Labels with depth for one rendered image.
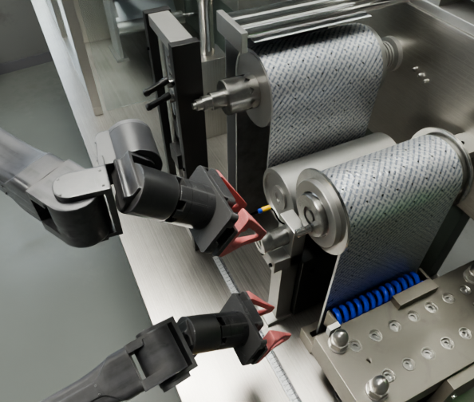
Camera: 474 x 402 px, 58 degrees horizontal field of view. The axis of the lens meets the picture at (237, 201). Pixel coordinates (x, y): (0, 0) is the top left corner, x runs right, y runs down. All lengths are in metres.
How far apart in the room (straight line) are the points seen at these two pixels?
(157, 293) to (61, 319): 1.16
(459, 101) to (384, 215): 0.28
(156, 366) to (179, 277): 0.45
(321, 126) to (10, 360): 1.69
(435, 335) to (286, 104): 0.50
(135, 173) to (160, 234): 0.67
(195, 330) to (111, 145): 0.30
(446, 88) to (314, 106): 0.25
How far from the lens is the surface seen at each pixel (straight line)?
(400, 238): 0.80
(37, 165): 0.50
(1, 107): 3.60
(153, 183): 0.46
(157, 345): 0.62
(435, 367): 0.86
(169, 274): 1.05
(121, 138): 0.52
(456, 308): 0.94
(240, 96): 0.77
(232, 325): 0.69
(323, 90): 0.80
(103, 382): 0.62
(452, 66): 0.88
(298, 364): 0.94
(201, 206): 0.50
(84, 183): 0.46
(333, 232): 0.67
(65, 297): 2.21
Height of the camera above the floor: 1.76
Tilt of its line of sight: 46 degrees down
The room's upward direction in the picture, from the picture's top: straight up
